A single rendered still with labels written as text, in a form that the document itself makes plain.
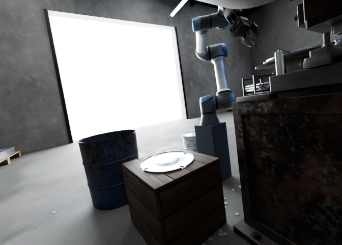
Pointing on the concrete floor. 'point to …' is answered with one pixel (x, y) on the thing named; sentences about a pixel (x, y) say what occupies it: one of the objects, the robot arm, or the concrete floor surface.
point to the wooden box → (176, 200)
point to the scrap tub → (108, 166)
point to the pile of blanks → (190, 143)
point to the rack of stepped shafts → (256, 85)
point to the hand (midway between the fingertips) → (256, 46)
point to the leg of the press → (290, 168)
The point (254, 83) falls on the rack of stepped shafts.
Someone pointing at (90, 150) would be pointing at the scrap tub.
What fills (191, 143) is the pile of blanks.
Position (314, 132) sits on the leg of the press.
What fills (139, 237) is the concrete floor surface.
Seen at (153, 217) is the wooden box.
